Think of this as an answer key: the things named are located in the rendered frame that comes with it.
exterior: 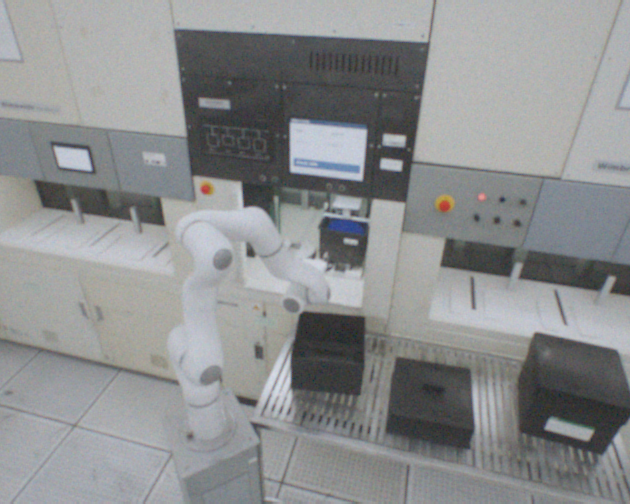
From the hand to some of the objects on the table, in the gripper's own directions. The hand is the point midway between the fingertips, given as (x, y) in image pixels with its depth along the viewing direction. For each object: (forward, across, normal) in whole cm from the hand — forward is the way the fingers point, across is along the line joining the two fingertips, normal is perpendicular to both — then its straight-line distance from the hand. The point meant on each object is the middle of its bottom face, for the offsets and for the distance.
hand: (319, 257), depth 177 cm
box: (-10, -98, +43) cm, 107 cm away
